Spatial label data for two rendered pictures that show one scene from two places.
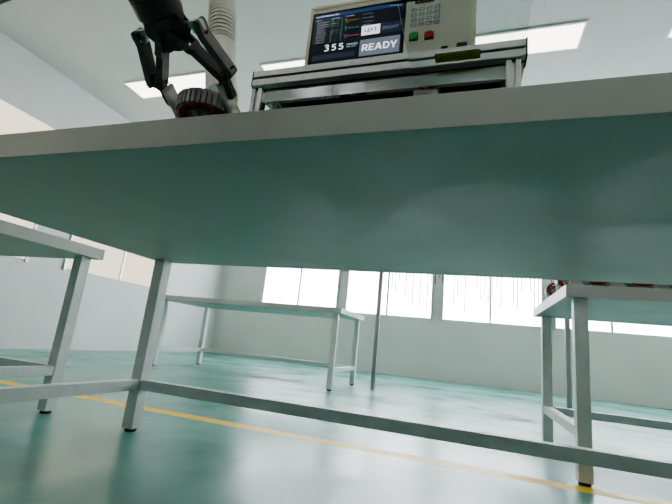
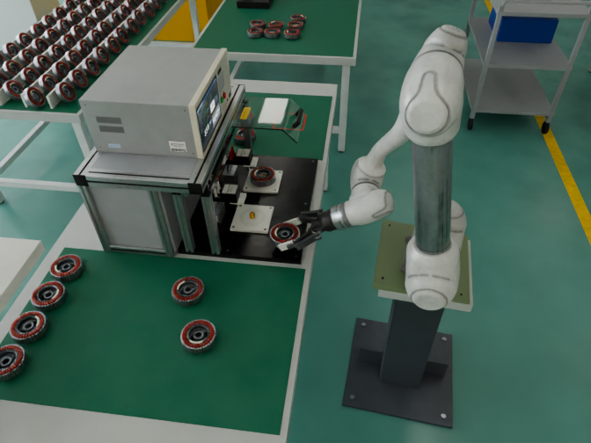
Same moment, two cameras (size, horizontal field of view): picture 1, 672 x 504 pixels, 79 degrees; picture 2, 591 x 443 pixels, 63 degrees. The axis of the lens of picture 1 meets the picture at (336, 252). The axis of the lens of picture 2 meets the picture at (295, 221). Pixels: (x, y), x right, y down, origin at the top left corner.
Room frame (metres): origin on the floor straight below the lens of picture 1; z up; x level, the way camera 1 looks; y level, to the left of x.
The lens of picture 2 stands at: (0.90, 1.53, 2.08)
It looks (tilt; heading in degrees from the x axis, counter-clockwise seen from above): 43 degrees down; 260
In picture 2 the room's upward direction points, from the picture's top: 1 degrees counter-clockwise
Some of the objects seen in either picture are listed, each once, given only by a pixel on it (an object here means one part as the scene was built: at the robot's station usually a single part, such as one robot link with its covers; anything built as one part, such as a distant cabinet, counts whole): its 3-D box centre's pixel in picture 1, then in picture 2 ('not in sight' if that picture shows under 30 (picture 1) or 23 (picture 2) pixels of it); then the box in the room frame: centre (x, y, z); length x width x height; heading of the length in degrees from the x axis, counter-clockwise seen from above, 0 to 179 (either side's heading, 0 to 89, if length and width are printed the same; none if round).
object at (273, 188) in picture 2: not in sight; (263, 180); (0.73, -0.13, 0.78); 0.15 x 0.15 x 0.01; 71
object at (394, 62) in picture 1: (391, 113); (170, 129); (1.08, -0.12, 1.09); 0.68 x 0.44 x 0.05; 71
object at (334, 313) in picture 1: (258, 339); not in sight; (4.58, 0.74, 0.38); 2.10 x 0.90 x 0.75; 71
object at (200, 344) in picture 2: not in sight; (199, 336); (1.05, 0.61, 0.77); 0.11 x 0.11 x 0.04
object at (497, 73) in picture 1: (372, 87); (228, 147); (0.87, -0.05, 1.03); 0.62 x 0.01 x 0.03; 71
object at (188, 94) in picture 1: (206, 111); (284, 235); (0.71, 0.27, 0.83); 0.11 x 0.11 x 0.04
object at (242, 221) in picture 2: not in sight; (252, 218); (0.81, 0.10, 0.78); 0.15 x 0.15 x 0.01; 71
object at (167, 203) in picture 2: not in sight; (193, 167); (1.01, -0.10, 0.92); 0.66 x 0.01 x 0.30; 71
